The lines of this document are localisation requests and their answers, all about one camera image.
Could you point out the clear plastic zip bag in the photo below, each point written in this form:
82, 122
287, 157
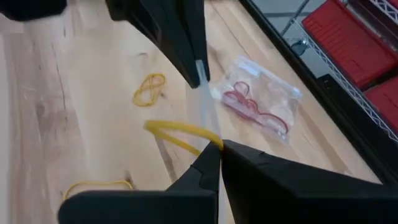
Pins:
206, 102
273, 93

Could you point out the yellow rubber band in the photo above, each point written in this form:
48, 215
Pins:
155, 75
174, 125
96, 182

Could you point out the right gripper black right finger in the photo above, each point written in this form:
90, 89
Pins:
295, 199

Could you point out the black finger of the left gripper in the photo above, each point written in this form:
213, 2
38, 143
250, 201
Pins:
174, 34
199, 28

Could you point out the red rubber band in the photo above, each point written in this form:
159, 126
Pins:
280, 119
239, 84
248, 115

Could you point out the black aluminium table frame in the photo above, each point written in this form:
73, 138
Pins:
311, 84

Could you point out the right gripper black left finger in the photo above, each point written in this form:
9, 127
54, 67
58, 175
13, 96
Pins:
140, 208

